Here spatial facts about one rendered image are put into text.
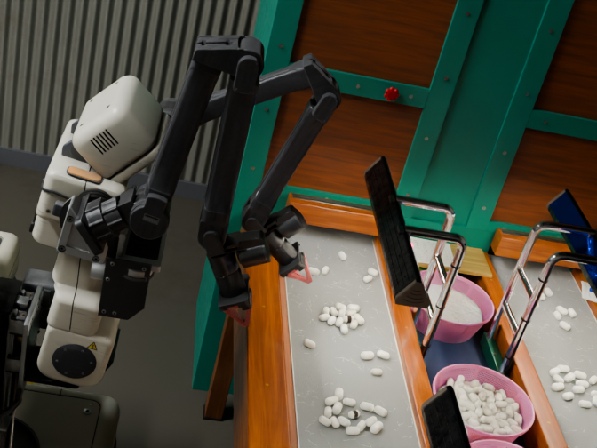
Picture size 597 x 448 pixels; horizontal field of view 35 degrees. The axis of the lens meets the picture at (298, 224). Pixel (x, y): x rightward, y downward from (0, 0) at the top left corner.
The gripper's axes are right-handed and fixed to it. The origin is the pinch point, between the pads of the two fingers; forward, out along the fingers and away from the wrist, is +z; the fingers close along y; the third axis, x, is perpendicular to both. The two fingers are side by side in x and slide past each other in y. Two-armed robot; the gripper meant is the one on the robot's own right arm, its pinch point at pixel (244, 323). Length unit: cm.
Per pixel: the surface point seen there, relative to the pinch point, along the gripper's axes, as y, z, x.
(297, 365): 20.2, 31.0, -4.4
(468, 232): 90, 49, -58
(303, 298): 50, 32, -7
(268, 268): 58, 25, 2
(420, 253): 79, 45, -42
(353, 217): 82, 29, -24
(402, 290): 11.5, 8.8, -34.8
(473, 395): 19, 52, -46
